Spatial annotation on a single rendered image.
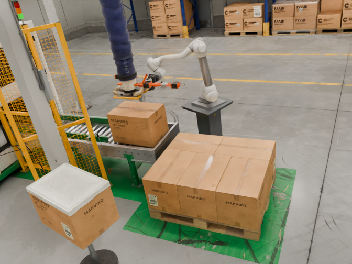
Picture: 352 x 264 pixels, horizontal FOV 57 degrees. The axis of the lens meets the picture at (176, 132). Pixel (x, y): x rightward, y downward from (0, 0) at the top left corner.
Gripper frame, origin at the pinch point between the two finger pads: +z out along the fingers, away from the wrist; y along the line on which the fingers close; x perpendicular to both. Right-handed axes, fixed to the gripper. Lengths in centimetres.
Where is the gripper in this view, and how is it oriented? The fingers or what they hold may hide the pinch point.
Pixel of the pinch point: (148, 84)
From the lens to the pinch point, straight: 377.8
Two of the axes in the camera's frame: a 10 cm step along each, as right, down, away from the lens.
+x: -9.1, -0.7, 4.1
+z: -3.9, 4.9, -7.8
